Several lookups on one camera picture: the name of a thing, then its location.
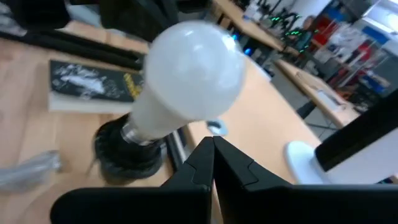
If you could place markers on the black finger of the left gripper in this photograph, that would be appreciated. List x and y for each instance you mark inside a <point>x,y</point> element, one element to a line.
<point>124,15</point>
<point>161,15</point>

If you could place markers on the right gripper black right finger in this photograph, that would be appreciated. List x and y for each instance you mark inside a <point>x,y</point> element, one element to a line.
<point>264,202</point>

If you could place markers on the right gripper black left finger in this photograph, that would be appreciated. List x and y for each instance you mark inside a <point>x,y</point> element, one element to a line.
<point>186,193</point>

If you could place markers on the white lightbulb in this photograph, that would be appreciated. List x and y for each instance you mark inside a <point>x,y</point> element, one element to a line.
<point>192,71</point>

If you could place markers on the wooden-base lamp with black socket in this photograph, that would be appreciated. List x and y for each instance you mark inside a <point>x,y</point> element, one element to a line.
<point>124,161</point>

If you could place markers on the white tower fan round base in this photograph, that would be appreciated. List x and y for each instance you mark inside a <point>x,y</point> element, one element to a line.
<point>301,161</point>

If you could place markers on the black paperback book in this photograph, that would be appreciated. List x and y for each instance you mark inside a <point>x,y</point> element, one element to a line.
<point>90,84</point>

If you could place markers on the light brown office desk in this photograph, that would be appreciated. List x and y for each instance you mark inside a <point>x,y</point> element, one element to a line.
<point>264,124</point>

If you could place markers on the long wooden workbench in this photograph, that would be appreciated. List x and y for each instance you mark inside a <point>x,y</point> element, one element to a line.
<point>248,28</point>

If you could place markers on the person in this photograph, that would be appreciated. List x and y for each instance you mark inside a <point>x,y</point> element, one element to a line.
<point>308,24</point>

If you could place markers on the clear plastic wrapper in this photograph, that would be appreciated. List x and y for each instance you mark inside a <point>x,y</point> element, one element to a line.
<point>28,171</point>

